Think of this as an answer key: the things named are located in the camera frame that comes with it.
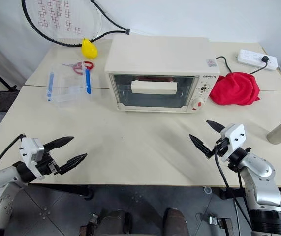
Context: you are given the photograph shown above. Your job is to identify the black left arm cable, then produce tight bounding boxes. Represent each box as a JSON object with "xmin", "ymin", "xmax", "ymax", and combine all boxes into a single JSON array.
[{"xmin": 0, "ymin": 134, "xmax": 27, "ymax": 173}]

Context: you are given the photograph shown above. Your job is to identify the black power cable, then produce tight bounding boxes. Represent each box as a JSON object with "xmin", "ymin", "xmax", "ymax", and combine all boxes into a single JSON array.
[{"xmin": 215, "ymin": 56, "xmax": 264, "ymax": 75}]

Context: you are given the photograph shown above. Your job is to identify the yellow toy pear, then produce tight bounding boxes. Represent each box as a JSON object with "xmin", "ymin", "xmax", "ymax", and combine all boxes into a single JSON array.
[{"xmin": 81, "ymin": 37, "xmax": 99, "ymax": 60}]

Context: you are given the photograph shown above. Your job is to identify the dark rounded shape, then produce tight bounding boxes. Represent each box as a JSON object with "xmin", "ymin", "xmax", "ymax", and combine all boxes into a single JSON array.
[{"xmin": 163, "ymin": 207, "xmax": 190, "ymax": 236}]

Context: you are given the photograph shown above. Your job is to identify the white power strip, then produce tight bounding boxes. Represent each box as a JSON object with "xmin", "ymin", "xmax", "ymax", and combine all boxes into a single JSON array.
[{"xmin": 236, "ymin": 49, "xmax": 279, "ymax": 72}]

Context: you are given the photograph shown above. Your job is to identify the black frame tennis racket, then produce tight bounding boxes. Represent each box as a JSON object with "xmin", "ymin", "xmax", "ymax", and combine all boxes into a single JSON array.
[{"xmin": 21, "ymin": 0, "xmax": 156, "ymax": 48}]

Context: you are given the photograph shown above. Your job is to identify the red handled scissors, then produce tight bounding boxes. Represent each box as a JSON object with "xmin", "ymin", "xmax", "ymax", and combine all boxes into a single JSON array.
[{"xmin": 62, "ymin": 60, "xmax": 95, "ymax": 75}]

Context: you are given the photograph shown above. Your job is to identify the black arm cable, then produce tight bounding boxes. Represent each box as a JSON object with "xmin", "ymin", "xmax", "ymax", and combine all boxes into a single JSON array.
[
  {"xmin": 0, "ymin": 134, "xmax": 27, "ymax": 173},
  {"xmin": 213, "ymin": 145, "xmax": 255, "ymax": 233}
]

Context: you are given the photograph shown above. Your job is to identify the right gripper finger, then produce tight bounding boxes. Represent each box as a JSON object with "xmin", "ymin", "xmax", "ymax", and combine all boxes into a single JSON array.
[
  {"xmin": 189, "ymin": 134, "xmax": 214, "ymax": 158},
  {"xmin": 206, "ymin": 120, "xmax": 226, "ymax": 135}
]

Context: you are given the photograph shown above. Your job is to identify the clear plastic container blue clips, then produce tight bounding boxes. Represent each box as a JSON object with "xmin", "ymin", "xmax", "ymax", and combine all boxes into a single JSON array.
[{"xmin": 46, "ymin": 62, "xmax": 93, "ymax": 109}]

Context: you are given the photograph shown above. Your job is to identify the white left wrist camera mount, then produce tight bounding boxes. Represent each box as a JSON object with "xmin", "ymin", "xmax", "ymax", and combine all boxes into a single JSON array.
[{"xmin": 19, "ymin": 137, "xmax": 45, "ymax": 181}]

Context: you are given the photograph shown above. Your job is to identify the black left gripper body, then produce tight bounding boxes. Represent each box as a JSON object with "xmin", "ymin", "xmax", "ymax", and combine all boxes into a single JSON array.
[{"xmin": 35, "ymin": 151, "xmax": 60, "ymax": 177}]

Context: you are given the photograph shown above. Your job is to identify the cream toaster oven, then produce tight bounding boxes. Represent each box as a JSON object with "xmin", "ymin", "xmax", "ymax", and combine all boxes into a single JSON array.
[{"xmin": 104, "ymin": 34, "xmax": 221, "ymax": 115}]

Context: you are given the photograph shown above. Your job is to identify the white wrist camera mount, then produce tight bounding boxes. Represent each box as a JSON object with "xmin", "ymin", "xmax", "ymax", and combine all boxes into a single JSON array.
[
  {"xmin": 19, "ymin": 137, "xmax": 45, "ymax": 181},
  {"xmin": 219, "ymin": 124, "xmax": 246, "ymax": 163}
]

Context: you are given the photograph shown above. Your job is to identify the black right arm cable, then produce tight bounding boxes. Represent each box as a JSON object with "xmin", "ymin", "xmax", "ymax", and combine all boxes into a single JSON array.
[{"xmin": 213, "ymin": 145, "xmax": 255, "ymax": 233}]

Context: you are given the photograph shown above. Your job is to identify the metal caster wheel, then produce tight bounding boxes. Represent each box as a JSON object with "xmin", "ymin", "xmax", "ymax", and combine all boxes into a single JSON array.
[{"xmin": 208, "ymin": 215, "xmax": 231, "ymax": 231}]

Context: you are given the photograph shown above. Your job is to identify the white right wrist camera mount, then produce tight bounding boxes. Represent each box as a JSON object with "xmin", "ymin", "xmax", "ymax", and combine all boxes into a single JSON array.
[{"xmin": 219, "ymin": 124, "xmax": 246, "ymax": 163}]

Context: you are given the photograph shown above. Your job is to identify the red cloth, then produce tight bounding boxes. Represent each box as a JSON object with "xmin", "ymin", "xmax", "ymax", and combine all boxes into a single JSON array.
[{"xmin": 209, "ymin": 71, "xmax": 262, "ymax": 107}]

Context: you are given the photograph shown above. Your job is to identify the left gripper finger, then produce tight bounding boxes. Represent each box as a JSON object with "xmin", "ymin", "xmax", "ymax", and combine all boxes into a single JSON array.
[
  {"xmin": 43, "ymin": 136, "xmax": 75, "ymax": 152},
  {"xmin": 56, "ymin": 153, "xmax": 88, "ymax": 176}
]

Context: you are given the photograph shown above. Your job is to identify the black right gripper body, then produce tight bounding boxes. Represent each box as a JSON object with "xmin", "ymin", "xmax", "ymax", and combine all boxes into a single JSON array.
[{"xmin": 212, "ymin": 137, "xmax": 230, "ymax": 158}]

